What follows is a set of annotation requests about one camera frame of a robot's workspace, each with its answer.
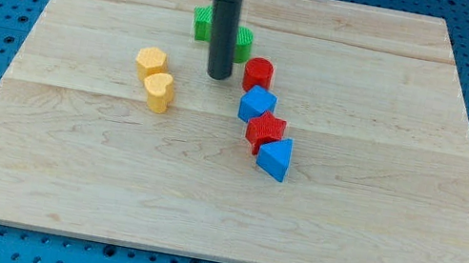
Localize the yellow heart block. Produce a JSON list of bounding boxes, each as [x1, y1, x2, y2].
[[143, 72, 174, 113]]

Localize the red circle block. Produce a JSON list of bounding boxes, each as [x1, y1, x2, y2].
[[242, 57, 275, 92]]

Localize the yellow hexagon block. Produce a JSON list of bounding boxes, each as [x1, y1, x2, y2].
[[135, 47, 169, 81]]

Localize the blue cube block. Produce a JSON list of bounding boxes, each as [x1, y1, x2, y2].
[[237, 85, 278, 122]]

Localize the blue triangle block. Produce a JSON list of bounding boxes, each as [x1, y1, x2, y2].
[[256, 138, 294, 182]]

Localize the light wooden board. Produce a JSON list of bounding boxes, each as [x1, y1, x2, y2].
[[0, 0, 469, 263]]

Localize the red star block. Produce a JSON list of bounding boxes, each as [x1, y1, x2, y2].
[[245, 111, 287, 155]]

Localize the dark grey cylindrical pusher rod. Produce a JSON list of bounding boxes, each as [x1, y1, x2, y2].
[[206, 0, 242, 81]]

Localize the green circle block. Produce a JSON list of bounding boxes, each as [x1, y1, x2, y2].
[[233, 26, 254, 64]]

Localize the green star block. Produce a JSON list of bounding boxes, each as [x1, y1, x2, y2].
[[193, 6, 213, 42]]

